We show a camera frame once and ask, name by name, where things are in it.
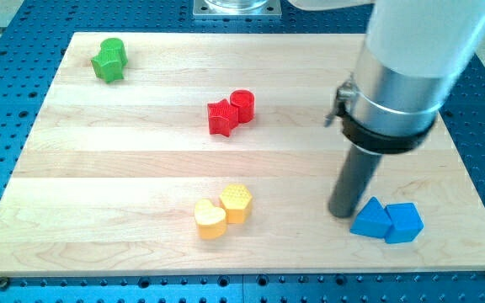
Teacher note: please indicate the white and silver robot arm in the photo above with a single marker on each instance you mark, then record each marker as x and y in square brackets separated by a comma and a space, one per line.
[412, 55]

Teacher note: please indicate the red star block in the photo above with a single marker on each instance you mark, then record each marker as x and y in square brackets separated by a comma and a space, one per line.
[222, 118]

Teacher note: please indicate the yellow hexagon block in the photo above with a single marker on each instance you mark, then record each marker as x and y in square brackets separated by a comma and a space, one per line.
[236, 200]

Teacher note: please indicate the red cylinder block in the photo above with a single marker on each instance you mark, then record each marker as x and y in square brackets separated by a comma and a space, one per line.
[244, 101]

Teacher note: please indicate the yellow heart block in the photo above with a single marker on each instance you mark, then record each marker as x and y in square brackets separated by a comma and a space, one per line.
[210, 220]

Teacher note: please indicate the light wooden board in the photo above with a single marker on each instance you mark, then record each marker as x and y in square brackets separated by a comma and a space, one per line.
[110, 174]

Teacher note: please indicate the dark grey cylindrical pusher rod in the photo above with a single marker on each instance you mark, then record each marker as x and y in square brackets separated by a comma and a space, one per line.
[356, 173]

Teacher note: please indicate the blue triangle block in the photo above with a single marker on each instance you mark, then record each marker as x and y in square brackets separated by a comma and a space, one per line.
[372, 220]

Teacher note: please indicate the green star block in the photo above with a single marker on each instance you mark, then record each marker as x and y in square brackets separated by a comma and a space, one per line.
[108, 65]

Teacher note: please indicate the green cylinder block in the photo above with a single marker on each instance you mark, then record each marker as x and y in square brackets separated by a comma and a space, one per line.
[116, 45]

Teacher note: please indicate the blue cube block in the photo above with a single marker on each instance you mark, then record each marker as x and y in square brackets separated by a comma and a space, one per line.
[406, 223]

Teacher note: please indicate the blue perforated metal table plate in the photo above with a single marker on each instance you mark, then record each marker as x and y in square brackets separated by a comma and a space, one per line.
[33, 39]

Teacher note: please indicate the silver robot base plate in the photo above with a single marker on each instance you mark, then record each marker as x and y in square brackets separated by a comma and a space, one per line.
[236, 8]

